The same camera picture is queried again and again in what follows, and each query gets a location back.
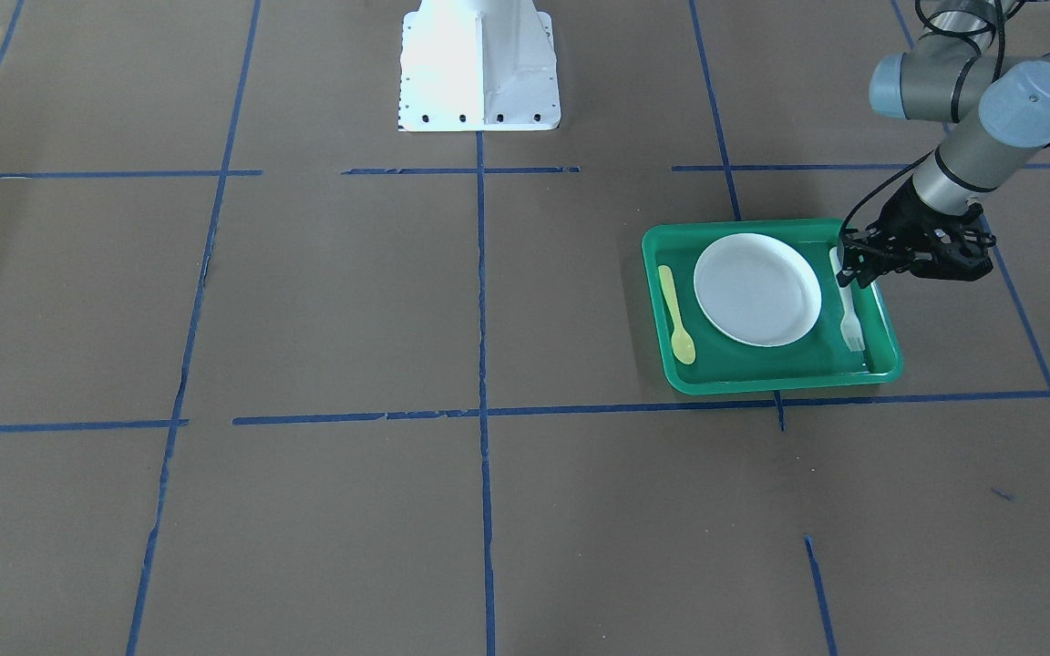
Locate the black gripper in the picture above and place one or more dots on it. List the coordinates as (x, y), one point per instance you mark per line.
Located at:
(900, 219)

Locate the pale mint plastic fork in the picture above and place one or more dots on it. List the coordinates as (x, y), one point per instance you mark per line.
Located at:
(850, 323)

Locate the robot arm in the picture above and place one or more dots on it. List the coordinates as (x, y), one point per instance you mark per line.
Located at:
(998, 110)

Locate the green plastic tray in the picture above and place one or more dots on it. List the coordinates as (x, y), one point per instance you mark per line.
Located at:
(724, 366)

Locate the white round plate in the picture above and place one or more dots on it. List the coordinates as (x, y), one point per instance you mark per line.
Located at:
(757, 290)

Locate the yellow plastic spoon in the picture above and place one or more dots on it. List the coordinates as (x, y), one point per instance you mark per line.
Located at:
(681, 341)

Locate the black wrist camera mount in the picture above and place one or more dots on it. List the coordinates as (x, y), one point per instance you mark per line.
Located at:
(940, 246)

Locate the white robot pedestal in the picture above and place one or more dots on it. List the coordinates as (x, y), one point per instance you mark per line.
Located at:
(467, 66)

